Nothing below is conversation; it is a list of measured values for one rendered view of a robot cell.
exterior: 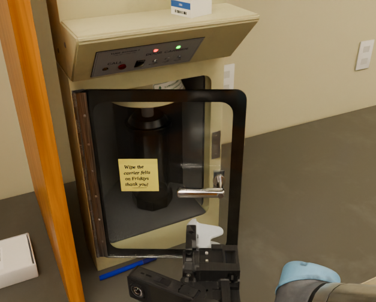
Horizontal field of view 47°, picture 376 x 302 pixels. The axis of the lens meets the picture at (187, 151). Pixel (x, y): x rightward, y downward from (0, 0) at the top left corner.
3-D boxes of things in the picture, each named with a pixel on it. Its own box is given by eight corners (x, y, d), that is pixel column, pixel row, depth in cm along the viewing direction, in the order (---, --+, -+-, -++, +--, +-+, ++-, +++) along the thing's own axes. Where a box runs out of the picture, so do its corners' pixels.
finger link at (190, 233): (197, 240, 70) (197, 280, 63) (186, 240, 70) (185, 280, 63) (197, 217, 68) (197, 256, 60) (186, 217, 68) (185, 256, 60)
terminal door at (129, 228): (101, 255, 97) (76, 88, 77) (236, 256, 96) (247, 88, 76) (99, 257, 96) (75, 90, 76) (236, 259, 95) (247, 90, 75)
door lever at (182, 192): (177, 185, 86) (177, 174, 85) (225, 185, 86) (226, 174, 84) (177, 201, 81) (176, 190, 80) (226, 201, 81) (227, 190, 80)
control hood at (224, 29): (66, 78, 76) (57, 20, 71) (225, 53, 88) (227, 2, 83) (83, 101, 67) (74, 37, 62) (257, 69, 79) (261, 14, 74)
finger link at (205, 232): (221, 220, 74) (224, 259, 66) (187, 220, 74) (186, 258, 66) (222, 206, 73) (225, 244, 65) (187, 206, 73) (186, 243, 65)
